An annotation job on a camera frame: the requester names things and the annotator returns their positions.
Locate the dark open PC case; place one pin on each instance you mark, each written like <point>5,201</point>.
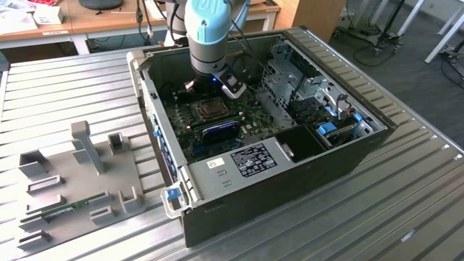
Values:
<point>273,195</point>

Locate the hard disk drive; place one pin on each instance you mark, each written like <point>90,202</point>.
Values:
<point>343,134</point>

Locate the red patterned object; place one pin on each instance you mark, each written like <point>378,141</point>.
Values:
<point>43,2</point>

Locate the white table sticker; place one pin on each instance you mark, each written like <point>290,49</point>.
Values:
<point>409,235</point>

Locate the white table frame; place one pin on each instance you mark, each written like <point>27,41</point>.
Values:
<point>442,44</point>

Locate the white cardboard box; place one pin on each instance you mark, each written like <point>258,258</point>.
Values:
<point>49,15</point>

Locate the green RAM stick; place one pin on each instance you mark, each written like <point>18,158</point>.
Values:
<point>62,209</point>

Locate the black wheeled stand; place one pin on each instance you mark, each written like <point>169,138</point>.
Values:
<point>391,34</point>

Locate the wooden desk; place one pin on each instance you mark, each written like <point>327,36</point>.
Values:
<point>109,19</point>

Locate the CPU with silver top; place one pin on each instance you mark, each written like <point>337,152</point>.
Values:
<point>213,107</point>

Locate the grey parts rack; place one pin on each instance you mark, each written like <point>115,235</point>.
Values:
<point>83,185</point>

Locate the green motherboard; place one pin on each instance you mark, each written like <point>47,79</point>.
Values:
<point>255,119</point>

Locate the blue plastic clip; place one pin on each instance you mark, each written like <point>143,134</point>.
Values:
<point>358,117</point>

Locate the silver metal drive cage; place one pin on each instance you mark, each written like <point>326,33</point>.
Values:
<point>278,83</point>

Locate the dark wheeled base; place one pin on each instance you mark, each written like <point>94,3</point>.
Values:
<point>357,32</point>

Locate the blue case latch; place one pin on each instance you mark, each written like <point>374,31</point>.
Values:
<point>171,194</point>

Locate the silver power supply unit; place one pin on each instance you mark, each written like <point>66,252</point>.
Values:
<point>215,179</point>

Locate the black round object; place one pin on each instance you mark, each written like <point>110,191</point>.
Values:
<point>99,4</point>

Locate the CPU socket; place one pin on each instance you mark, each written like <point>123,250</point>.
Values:
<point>215,118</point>

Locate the wooden cabinet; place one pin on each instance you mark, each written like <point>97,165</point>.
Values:
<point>315,16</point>

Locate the blue card retainer clip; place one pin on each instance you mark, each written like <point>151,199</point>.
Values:
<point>157,133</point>

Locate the blue disk carrier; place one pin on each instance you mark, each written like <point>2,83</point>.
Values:
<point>327,127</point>

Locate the blue expansion slot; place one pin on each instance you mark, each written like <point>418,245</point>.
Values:
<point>201,149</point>

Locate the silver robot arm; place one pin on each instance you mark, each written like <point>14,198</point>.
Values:
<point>207,54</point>

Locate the white table leg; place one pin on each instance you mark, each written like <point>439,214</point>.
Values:
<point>411,17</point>

